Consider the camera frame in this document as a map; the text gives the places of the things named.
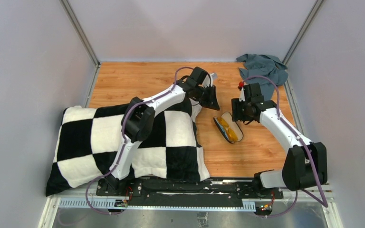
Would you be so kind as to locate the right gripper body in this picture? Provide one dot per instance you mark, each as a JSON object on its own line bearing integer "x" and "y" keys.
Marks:
{"x": 247, "y": 104}

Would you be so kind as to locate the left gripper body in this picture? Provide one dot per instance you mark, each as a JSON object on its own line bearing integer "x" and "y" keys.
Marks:
{"x": 196, "y": 95}

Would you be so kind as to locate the black glasses case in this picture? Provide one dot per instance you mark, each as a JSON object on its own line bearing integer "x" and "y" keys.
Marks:
{"x": 233, "y": 125}

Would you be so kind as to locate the orange sunglasses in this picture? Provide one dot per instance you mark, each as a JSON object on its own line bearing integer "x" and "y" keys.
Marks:
{"x": 225, "y": 130}

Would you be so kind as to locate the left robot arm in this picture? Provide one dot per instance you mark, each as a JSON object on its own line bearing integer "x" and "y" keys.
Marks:
{"x": 138, "y": 120}

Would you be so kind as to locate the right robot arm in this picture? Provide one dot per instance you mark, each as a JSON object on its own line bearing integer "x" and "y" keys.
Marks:
{"x": 305, "y": 164}

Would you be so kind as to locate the grey-blue crumpled cloth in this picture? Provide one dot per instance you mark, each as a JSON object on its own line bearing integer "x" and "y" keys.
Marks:
{"x": 267, "y": 70}

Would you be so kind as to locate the black white checkered pillow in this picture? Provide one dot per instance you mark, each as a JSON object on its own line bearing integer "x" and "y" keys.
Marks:
{"x": 89, "y": 138}

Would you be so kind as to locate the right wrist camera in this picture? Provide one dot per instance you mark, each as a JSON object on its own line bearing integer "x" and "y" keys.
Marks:
{"x": 242, "y": 94}

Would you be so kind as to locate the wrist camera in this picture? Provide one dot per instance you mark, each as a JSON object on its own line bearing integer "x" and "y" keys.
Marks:
{"x": 209, "y": 80}
{"x": 242, "y": 94}

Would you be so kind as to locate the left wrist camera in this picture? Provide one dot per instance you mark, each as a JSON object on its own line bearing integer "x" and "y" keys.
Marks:
{"x": 209, "y": 80}

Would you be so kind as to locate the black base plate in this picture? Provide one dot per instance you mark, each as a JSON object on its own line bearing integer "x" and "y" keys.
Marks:
{"x": 212, "y": 192}

